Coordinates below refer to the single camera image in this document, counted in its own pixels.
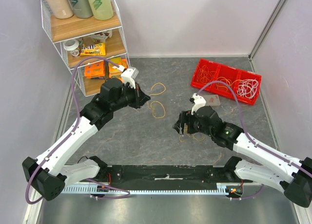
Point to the red three-compartment bin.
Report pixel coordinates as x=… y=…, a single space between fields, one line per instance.
x=245 y=84

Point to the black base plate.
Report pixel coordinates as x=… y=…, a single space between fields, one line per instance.
x=166 y=177

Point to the right orange snack boxes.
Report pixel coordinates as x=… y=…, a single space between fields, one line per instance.
x=116 y=72

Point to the white wire wooden shelf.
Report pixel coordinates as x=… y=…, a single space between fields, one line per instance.
x=60 y=30

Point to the beige bottle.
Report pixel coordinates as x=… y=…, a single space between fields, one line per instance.
x=60 y=8

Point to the slotted cable duct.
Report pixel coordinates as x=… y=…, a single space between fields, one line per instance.
x=94 y=189

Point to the light green bottle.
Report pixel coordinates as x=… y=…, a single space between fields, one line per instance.
x=102 y=9

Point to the left orange snack box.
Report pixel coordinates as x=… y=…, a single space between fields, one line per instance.
x=95 y=70

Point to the grey sponge packet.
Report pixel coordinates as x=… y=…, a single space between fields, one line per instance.
x=212 y=100

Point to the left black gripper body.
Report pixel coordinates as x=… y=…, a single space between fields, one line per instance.
x=136 y=100

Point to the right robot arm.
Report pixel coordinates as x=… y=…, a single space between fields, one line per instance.
x=287 y=174

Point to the yellow candy bag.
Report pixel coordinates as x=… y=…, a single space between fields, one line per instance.
x=93 y=50

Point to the paper coffee cup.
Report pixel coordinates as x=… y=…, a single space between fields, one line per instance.
x=72 y=46

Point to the white snack package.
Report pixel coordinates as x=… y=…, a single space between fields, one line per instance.
x=101 y=36

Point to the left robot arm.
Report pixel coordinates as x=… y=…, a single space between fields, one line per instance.
x=49 y=174

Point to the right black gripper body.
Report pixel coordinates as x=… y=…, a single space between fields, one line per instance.
x=183 y=123

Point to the grey-green bottle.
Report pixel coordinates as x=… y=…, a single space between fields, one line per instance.
x=81 y=8

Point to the aluminium corner post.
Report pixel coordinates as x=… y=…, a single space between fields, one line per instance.
x=267 y=27

